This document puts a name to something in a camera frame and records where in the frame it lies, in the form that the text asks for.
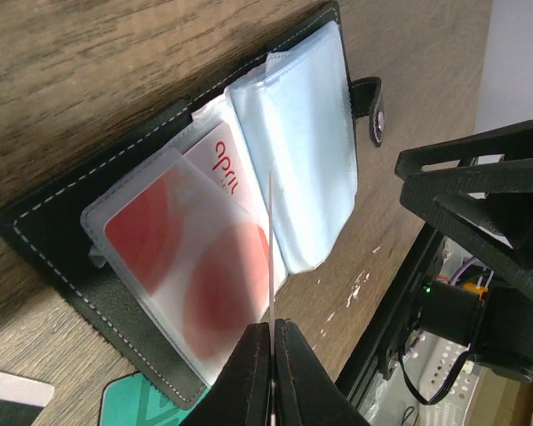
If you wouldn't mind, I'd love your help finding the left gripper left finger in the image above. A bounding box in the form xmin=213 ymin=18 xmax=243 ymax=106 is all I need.
xmin=187 ymin=323 xmax=271 ymax=425

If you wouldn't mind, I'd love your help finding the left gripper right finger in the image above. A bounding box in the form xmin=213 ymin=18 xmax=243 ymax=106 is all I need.
xmin=274 ymin=319 xmax=368 ymax=426

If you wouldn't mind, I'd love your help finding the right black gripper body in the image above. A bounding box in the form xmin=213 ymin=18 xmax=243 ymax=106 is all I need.
xmin=417 ymin=281 xmax=533 ymax=382

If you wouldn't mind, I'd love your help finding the white red circle card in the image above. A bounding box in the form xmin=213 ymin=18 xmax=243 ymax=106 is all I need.
xmin=91 ymin=123 xmax=269 ymax=374
xmin=268 ymin=171 xmax=274 ymax=334

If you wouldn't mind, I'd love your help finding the black card holder wallet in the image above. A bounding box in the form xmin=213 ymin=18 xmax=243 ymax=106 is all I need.
xmin=0 ymin=1 xmax=384 ymax=409

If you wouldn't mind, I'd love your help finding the black front rail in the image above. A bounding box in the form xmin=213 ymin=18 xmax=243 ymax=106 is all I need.
xmin=336 ymin=225 xmax=449 ymax=425

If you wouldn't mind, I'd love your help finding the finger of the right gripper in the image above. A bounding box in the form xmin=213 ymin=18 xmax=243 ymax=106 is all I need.
xmin=395 ymin=120 xmax=533 ymax=268

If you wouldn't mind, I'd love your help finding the teal VIP card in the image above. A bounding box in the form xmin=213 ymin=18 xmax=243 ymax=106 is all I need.
xmin=98 ymin=372 xmax=194 ymax=426

